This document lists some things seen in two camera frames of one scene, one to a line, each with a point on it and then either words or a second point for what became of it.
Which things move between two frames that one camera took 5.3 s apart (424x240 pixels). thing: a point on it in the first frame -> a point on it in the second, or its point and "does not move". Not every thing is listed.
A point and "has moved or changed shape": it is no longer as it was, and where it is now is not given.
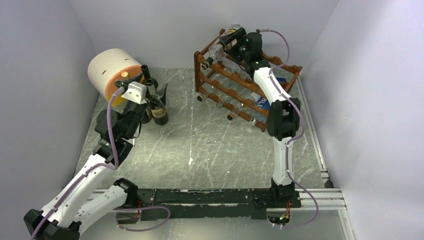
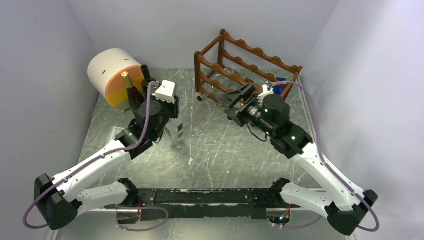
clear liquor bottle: x=217 y=52 -> x=174 y=131
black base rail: x=189 y=205 does not move
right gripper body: x=238 y=51 -> x=250 y=111
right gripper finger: x=225 y=39 -> x=232 y=97
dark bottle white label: x=145 y=71 does not move
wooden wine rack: x=223 y=81 does not move
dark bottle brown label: x=160 y=115 has moved or changed shape
